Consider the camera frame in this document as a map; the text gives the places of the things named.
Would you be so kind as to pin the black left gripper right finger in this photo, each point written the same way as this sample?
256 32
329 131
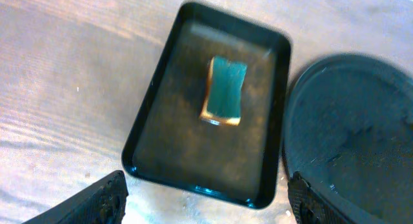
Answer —
309 206

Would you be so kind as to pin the black rectangular water tray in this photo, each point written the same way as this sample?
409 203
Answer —
171 145

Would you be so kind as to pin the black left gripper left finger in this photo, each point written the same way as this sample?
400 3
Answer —
103 202

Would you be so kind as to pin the orange green sponge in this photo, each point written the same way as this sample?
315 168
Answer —
222 103

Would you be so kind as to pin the black round tray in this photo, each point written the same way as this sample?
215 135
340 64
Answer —
347 129

